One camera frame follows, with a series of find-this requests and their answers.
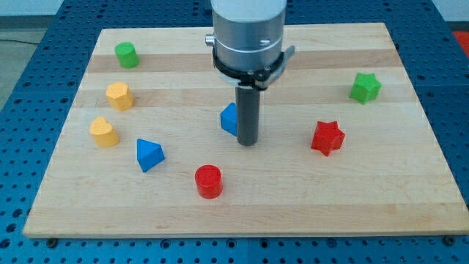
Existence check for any blue triangular prism block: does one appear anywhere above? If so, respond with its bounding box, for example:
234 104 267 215
136 139 166 172

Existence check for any green star block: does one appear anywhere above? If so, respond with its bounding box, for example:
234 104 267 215
349 73 382 104

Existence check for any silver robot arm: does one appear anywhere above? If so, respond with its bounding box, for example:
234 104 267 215
205 0 295 91

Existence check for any red star block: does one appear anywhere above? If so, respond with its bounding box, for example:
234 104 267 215
311 121 345 156

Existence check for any blue cube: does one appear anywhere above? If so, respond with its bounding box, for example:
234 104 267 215
220 103 237 136

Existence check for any red cylinder block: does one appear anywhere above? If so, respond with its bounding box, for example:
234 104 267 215
194 164 223 199

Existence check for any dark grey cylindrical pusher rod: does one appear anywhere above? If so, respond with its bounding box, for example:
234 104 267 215
235 87 260 147

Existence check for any green cylinder block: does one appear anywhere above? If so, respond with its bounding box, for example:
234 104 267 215
114 42 139 68

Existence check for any wooden board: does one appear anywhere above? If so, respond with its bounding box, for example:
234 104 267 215
23 23 468 238

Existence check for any yellow heart block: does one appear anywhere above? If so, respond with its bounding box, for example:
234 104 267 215
89 117 119 147

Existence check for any yellow hexagon block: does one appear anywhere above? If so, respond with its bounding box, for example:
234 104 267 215
106 82 134 111

